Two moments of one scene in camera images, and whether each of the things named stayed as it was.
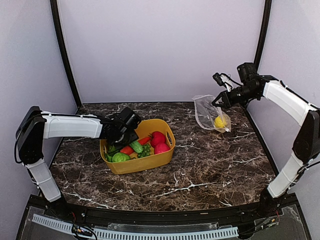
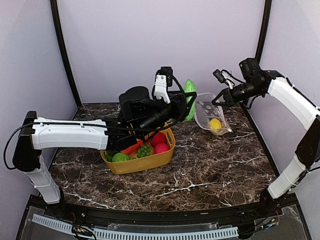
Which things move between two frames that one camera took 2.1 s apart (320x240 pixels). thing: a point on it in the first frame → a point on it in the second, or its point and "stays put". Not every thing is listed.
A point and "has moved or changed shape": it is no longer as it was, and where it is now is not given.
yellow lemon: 219,122 has moved or changed shape
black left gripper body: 125,137 → 154,121
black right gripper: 225,97 stays put
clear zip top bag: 209,116 stays put
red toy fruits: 160,147 stays put
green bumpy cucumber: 136,146 → 190,88
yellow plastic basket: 154,162 stays put
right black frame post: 263,34 stays put
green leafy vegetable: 112,149 stays put
